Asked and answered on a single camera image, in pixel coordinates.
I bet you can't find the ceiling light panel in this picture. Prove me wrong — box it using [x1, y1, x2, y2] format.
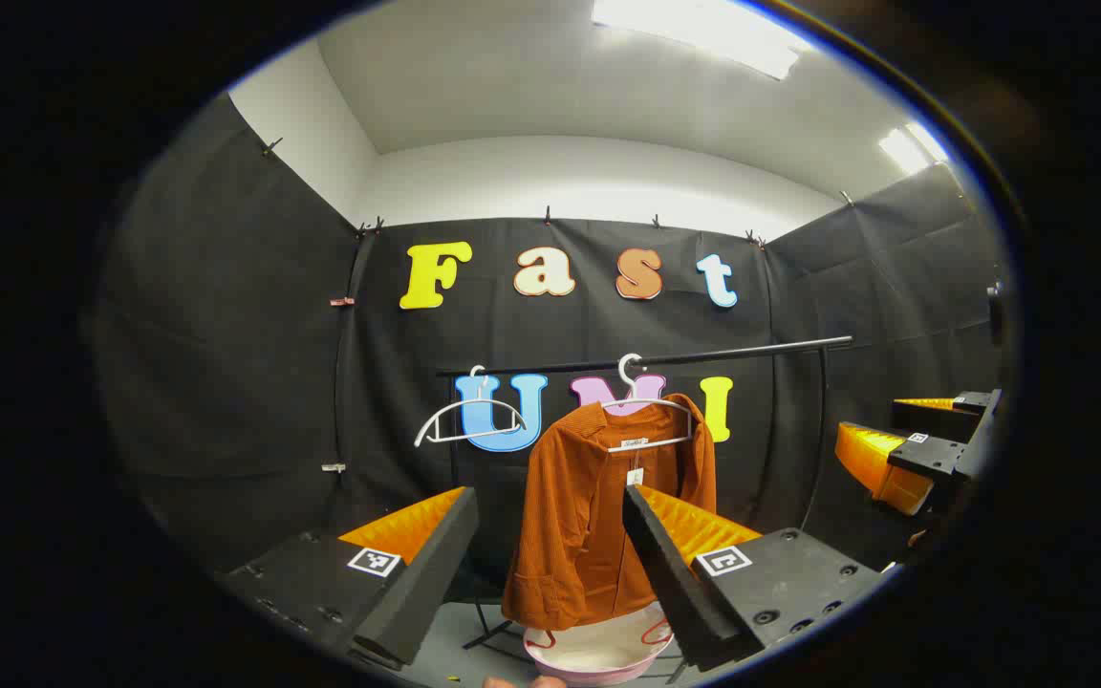
[592, 0, 800, 80]
[879, 121, 949, 176]

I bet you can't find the white plastic hanger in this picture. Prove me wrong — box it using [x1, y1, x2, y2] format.
[601, 353, 697, 454]
[414, 365, 529, 450]

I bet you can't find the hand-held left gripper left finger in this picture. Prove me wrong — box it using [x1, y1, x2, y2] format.
[214, 485, 480, 670]

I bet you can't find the orange corduroy shirt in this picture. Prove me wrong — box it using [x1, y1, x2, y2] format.
[501, 392, 719, 632]

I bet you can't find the black clothes rack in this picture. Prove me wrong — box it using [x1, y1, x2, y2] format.
[436, 334, 854, 684]

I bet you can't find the white pink laundry hamper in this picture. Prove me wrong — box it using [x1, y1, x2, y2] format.
[524, 602, 676, 687]

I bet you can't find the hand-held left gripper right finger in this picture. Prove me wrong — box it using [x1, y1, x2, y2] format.
[621, 484, 896, 673]

